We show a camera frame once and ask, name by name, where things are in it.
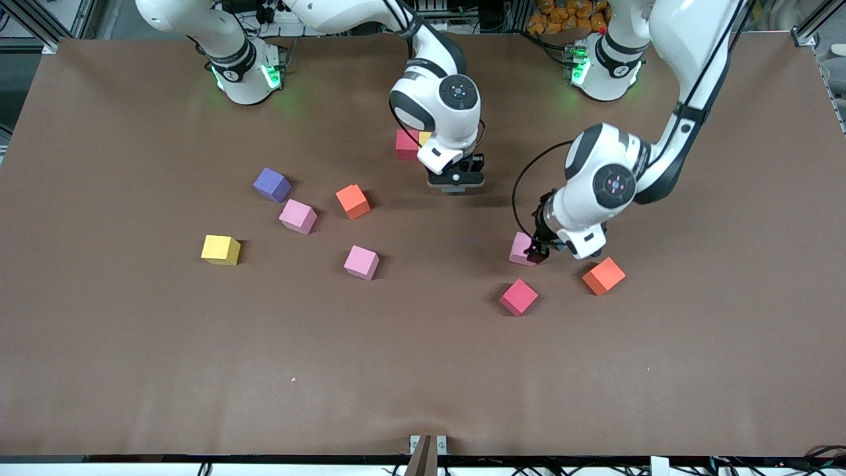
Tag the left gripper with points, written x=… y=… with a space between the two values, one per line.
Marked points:
x=543 y=228

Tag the orange foam cube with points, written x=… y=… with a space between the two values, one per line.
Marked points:
x=352 y=201
x=603 y=276

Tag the purple foam cube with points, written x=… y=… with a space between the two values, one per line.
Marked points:
x=271 y=184

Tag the pink foam cube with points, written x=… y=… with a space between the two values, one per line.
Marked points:
x=361 y=262
x=297 y=217
x=519 y=248

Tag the white power strip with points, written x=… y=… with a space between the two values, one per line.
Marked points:
x=291 y=14

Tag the orange snack bag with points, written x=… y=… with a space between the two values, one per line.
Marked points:
x=562 y=16

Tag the metal clamp bracket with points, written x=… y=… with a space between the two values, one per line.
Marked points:
x=426 y=456

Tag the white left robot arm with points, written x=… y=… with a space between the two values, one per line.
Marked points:
x=608 y=158

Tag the grey electronics unit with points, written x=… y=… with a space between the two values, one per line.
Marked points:
x=446 y=13

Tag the brown paper table cover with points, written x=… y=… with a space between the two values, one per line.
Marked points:
x=423 y=370

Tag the yellow foam cube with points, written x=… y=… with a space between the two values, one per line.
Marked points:
x=221 y=250
x=424 y=137

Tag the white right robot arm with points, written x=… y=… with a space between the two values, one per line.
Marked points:
x=436 y=99

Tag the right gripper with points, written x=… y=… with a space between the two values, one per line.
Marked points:
x=477 y=165

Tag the red foam cube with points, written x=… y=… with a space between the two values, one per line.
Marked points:
x=406 y=145
x=518 y=297

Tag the aluminium frame profile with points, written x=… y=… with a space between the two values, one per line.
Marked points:
x=816 y=23
x=33 y=23

